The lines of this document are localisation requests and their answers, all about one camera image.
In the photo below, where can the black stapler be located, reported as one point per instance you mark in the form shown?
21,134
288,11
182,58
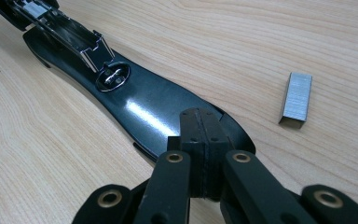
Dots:
143,102

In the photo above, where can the silver staple strip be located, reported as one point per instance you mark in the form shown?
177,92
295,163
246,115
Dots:
296,96

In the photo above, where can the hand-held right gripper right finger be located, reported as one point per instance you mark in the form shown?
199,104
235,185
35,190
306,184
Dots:
214,146

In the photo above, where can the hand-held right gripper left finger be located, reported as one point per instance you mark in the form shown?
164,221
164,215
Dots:
195,149

